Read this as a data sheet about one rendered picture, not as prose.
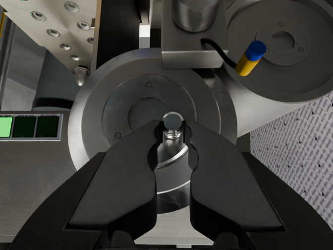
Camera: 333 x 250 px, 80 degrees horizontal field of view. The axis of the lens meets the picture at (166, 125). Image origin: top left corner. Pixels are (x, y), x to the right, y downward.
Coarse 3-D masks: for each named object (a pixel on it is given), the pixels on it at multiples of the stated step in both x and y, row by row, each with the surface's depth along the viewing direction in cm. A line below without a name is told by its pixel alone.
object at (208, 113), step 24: (120, 72) 17; (144, 72) 17; (168, 72) 17; (192, 72) 17; (96, 96) 17; (192, 96) 17; (96, 120) 17; (216, 120) 16; (96, 144) 16; (168, 168) 16
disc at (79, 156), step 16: (144, 48) 19; (160, 48) 19; (112, 64) 19; (96, 80) 18; (208, 80) 18; (80, 96) 18; (224, 96) 18; (80, 112) 18; (224, 112) 17; (80, 128) 17; (224, 128) 17; (80, 144) 17; (80, 160) 17; (176, 160) 17; (176, 192) 16; (160, 208) 16; (176, 208) 16
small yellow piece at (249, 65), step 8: (200, 40) 15; (208, 40) 14; (216, 48) 13; (248, 48) 10; (256, 48) 10; (264, 48) 10; (224, 56) 13; (248, 56) 10; (256, 56) 10; (232, 64) 12; (240, 64) 11; (248, 64) 10; (240, 72) 11; (248, 72) 11
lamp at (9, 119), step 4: (0, 120) 52; (4, 120) 51; (8, 120) 51; (0, 124) 51; (4, 124) 51; (8, 124) 51; (0, 128) 51; (4, 128) 51; (8, 128) 51; (0, 132) 51; (4, 132) 51; (8, 132) 51; (0, 136) 51; (4, 136) 51
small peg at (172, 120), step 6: (168, 114) 13; (174, 114) 12; (162, 120) 13; (168, 120) 12; (174, 120) 12; (180, 120) 12; (168, 126) 12; (174, 126) 12; (180, 126) 12; (168, 132) 12; (174, 132) 12; (180, 132) 14; (174, 138) 15
